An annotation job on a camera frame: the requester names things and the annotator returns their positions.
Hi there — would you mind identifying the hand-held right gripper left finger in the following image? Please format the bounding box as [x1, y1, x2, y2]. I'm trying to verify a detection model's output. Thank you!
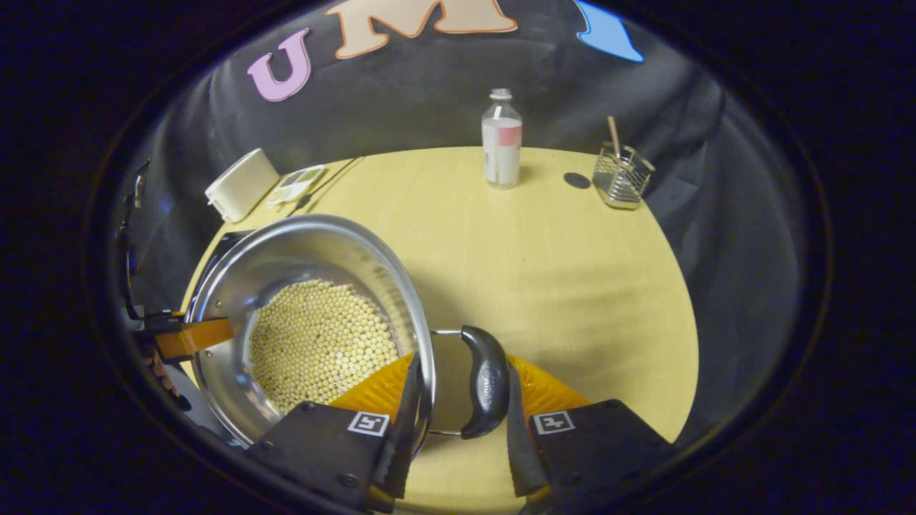
[247, 352, 425, 513]

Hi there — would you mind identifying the white divided dish of beans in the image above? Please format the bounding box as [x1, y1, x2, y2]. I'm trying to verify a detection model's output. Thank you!
[266, 165, 328, 209]

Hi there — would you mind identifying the heap of yellow soybeans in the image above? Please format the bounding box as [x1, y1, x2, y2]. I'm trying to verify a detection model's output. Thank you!
[249, 279, 400, 416]

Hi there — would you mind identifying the black power cable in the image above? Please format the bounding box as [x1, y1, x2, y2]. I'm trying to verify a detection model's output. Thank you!
[286, 157, 366, 216]

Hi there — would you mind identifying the clear bottle with pink label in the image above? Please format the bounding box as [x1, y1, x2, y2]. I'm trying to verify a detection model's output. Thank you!
[481, 88, 524, 190]

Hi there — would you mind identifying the wire mesh holder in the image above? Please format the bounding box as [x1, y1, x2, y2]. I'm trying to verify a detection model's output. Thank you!
[593, 142, 656, 211]

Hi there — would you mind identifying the black induction cooktop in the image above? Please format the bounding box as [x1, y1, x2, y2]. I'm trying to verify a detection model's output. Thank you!
[172, 229, 250, 446]

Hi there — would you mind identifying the white toaster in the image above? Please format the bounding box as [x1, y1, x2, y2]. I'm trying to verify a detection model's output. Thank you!
[205, 148, 281, 224]

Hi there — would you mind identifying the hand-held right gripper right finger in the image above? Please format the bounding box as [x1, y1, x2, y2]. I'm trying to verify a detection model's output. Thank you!
[505, 355, 678, 513]

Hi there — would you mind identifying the steel pot with black handles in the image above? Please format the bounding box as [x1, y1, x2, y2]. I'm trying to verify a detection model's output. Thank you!
[185, 214, 511, 448]

